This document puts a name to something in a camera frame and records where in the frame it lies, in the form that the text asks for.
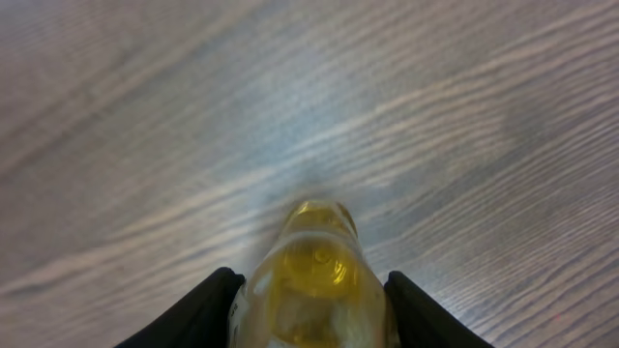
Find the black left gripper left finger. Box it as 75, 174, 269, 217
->
116, 267, 246, 348

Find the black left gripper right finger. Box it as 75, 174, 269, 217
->
384, 271, 492, 348

